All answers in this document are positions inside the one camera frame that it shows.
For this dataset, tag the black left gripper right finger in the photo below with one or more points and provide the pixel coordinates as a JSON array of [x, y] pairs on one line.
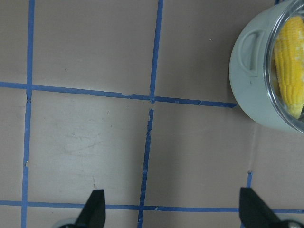
[[254, 212]]

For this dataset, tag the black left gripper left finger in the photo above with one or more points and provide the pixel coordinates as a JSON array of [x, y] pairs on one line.
[[93, 212]]

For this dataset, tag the glass pot lid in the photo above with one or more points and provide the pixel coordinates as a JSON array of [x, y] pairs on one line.
[[290, 8]]

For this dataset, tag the yellow corn cob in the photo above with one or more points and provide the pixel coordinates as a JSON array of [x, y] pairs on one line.
[[289, 62]]

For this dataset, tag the pale green cooking pot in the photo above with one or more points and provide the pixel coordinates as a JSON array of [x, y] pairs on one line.
[[247, 71]]

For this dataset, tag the brown paper table mat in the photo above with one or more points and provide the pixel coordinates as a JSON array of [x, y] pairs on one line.
[[133, 97]]

